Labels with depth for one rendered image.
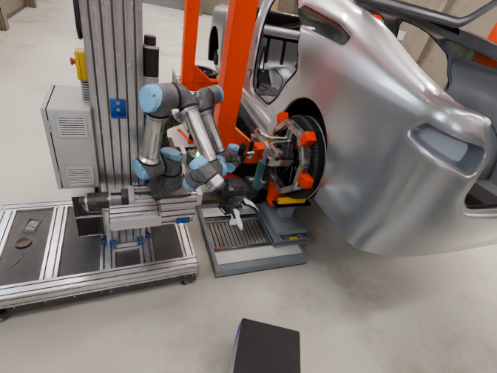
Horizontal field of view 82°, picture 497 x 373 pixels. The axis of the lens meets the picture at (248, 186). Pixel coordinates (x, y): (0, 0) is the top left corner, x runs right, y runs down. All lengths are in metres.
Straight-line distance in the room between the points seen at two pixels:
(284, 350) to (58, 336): 1.32
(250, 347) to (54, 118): 1.51
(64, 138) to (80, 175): 0.23
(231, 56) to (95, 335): 2.04
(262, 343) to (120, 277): 0.97
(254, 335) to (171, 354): 0.56
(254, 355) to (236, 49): 1.95
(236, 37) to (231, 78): 0.28
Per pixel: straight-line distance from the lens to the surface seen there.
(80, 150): 1.74
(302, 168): 2.02
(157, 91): 1.32
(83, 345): 2.13
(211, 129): 1.80
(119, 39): 1.57
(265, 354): 1.73
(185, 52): 4.19
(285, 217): 2.63
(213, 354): 2.06
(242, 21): 2.25
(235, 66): 2.29
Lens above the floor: 1.87
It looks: 34 degrees down
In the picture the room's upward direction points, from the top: 14 degrees clockwise
